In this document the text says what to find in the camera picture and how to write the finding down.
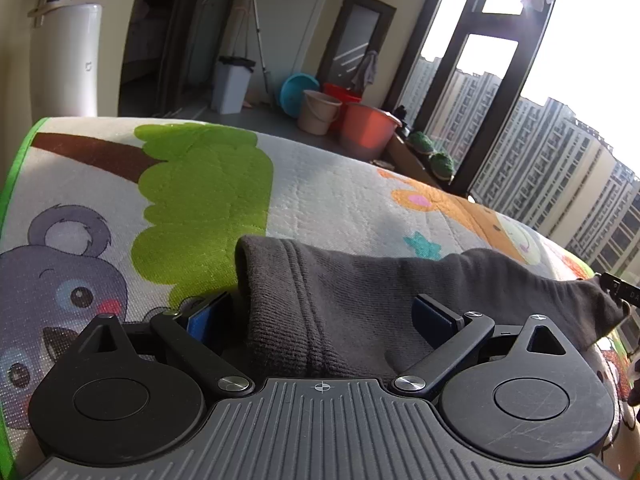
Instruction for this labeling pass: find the black window frame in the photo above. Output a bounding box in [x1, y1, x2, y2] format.
[385, 0, 566, 196]

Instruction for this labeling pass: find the white trash bin black lid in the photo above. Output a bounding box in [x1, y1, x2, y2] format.
[211, 56, 256, 115]

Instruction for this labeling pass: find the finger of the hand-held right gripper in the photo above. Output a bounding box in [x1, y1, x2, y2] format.
[597, 272, 640, 306]

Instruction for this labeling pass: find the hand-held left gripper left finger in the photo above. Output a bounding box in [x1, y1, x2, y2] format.
[75, 291, 256, 397]

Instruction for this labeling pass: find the grey hanging cloth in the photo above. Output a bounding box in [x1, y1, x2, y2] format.
[350, 50, 379, 91]

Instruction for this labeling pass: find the beige plastic bucket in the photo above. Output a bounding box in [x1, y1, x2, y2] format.
[297, 90, 343, 136]

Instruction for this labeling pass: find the dark framed glass door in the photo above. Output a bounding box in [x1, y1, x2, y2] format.
[317, 0, 398, 98]

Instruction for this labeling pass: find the round green potted plant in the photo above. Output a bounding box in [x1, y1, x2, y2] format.
[407, 131, 435, 155]
[430, 151, 456, 178]

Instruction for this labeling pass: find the blue plastic basin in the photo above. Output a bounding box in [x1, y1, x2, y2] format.
[279, 73, 321, 113]

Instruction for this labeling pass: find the white stick vacuum cleaner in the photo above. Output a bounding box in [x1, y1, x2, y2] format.
[27, 0, 103, 116]

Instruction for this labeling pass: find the red plastic bucket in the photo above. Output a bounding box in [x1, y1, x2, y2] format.
[322, 82, 363, 106]

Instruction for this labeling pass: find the metal mop pole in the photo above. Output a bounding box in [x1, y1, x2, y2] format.
[247, 0, 271, 93]

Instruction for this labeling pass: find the printed animal play mat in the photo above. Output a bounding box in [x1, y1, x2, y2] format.
[0, 117, 640, 480]

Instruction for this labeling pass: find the dark grey knit garment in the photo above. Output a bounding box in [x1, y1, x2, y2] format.
[235, 235, 630, 381]

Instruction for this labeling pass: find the orange plastic bucket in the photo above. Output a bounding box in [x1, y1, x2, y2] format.
[339, 102, 402, 161]

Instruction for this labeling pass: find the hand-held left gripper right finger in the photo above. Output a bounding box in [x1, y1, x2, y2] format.
[392, 294, 576, 401]

